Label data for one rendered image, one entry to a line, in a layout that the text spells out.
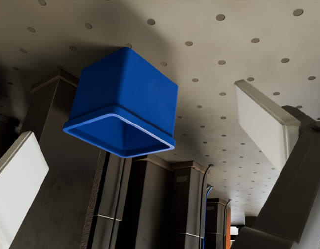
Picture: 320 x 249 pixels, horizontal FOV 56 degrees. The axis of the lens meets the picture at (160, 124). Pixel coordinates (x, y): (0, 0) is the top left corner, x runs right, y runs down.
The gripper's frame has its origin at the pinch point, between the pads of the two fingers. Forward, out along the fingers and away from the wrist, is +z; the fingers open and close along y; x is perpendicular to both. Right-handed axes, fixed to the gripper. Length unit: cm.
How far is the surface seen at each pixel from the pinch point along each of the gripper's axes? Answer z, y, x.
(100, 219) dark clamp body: 30.0, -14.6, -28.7
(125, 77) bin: 16.5, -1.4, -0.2
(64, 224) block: 13.4, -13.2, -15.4
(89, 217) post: 28.6, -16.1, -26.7
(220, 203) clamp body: 62, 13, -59
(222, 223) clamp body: 60, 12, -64
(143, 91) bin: 17.6, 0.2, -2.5
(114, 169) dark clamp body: 37.3, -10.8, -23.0
